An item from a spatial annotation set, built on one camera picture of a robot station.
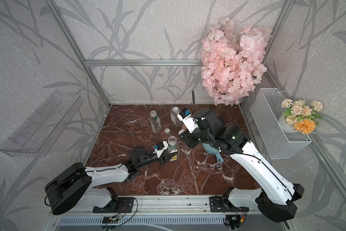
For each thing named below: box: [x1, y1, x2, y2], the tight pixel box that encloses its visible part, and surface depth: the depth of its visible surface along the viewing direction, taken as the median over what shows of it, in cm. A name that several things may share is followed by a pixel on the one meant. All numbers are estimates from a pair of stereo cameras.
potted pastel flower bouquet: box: [277, 98, 323, 135], surface depth 56 cm
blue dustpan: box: [202, 142, 224, 163], surface depth 91 cm
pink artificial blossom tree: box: [200, 16, 273, 106], surface depth 66 cm
